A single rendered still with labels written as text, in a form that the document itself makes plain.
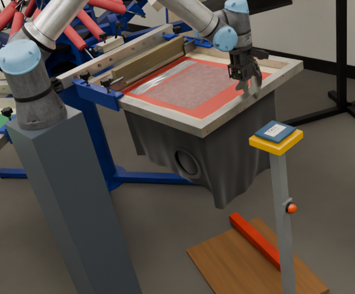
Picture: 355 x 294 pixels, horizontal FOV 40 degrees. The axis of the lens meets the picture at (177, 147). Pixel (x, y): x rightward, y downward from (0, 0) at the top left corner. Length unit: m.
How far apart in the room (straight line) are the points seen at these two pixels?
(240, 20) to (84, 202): 0.79
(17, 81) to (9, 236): 1.85
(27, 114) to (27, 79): 0.11
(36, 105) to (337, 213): 1.82
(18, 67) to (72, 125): 0.23
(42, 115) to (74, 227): 0.40
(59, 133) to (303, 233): 1.57
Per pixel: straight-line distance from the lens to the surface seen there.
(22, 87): 1.46
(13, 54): 1.45
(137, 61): 2.15
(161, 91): 2.04
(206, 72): 2.13
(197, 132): 1.65
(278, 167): 1.71
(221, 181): 1.96
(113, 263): 1.83
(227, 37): 1.50
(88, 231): 1.69
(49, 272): 2.82
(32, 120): 1.50
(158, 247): 2.71
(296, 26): 4.23
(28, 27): 1.57
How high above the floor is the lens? 1.84
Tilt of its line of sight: 32 degrees down
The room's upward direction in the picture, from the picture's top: 12 degrees counter-clockwise
